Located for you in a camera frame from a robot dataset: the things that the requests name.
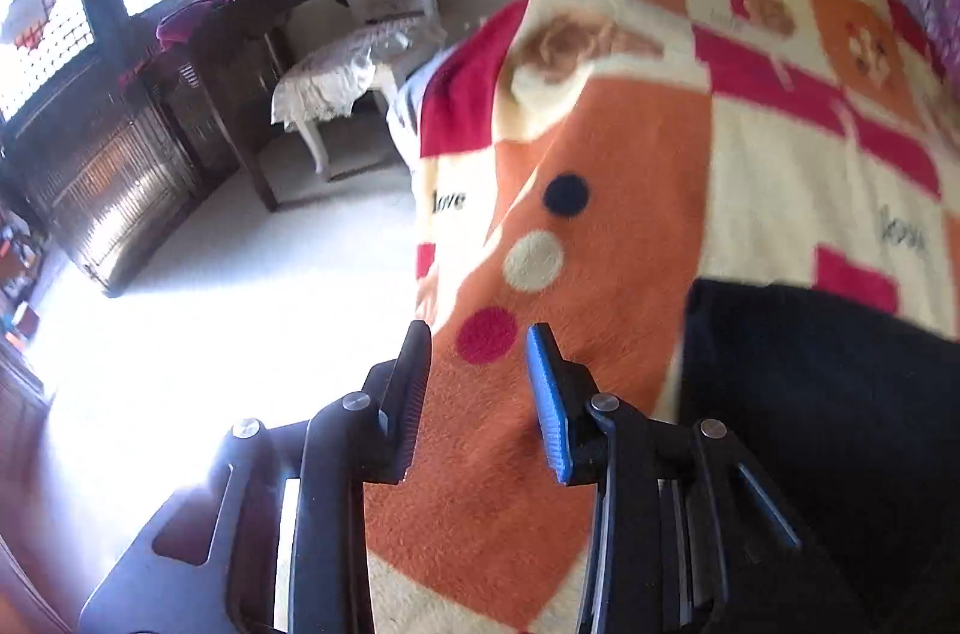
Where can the black pants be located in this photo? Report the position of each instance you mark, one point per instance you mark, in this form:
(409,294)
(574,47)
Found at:
(825,379)

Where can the dark wooden desk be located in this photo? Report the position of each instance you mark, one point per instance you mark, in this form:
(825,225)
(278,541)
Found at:
(240,49)

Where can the magenta cloth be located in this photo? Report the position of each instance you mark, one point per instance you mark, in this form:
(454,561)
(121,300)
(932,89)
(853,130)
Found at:
(187,19)

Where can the printed orange red blanket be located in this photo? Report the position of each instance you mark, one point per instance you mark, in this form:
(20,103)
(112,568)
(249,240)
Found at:
(622,169)

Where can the dark wooden lattice cabinet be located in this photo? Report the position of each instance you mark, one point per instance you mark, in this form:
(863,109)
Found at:
(112,177)

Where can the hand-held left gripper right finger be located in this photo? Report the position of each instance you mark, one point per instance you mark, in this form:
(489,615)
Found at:
(547,409)

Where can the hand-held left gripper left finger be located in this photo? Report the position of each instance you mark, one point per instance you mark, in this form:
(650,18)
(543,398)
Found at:
(405,413)

